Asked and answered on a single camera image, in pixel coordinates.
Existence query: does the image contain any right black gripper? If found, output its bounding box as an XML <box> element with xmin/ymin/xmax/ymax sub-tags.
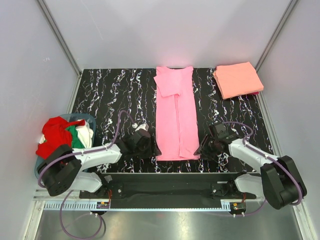
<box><xmin>193</xmin><ymin>134</ymin><xmax>219</xmax><ymax>161</ymax></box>

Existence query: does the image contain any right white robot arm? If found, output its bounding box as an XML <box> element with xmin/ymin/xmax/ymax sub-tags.
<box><xmin>195</xmin><ymin>122</ymin><xmax>307</xmax><ymax>210</ymax></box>

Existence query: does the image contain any blue laundry basket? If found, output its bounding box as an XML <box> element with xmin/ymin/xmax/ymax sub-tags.
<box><xmin>34</xmin><ymin>113</ymin><xmax>96</xmax><ymax>178</ymax></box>

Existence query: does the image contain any pink t shirt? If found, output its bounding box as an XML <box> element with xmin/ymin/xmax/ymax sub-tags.
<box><xmin>154</xmin><ymin>66</ymin><xmax>200</xmax><ymax>162</ymax></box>

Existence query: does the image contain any folded magenta t shirt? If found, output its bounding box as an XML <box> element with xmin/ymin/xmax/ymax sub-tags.
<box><xmin>248</xmin><ymin>91</ymin><xmax>260</xmax><ymax>95</ymax></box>

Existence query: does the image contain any green t shirt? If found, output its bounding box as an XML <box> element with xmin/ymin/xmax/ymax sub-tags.
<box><xmin>65</xmin><ymin>125</ymin><xmax>85</xmax><ymax>149</ymax></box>

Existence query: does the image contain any folded salmon t shirt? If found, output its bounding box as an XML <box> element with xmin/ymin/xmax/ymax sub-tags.
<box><xmin>213</xmin><ymin>61</ymin><xmax>264</xmax><ymax>100</ymax></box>

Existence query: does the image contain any red t shirt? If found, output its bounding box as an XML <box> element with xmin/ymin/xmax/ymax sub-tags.
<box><xmin>35</xmin><ymin>116</ymin><xmax>73</xmax><ymax>159</ymax></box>

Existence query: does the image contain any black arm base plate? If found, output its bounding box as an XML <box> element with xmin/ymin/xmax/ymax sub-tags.
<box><xmin>79</xmin><ymin>172</ymin><xmax>256</xmax><ymax>199</ymax></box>

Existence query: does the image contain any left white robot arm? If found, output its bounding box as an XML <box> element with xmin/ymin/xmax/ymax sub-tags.
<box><xmin>36</xmin><ymin>129</ymin><xmax>162</xmax><ymax>198</ymax></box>

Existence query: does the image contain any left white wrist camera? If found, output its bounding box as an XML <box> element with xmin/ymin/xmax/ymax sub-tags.
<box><xmin>132</xmin><ymin>123</ymin><xmax>149</xmax><ymax>132</ymax></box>

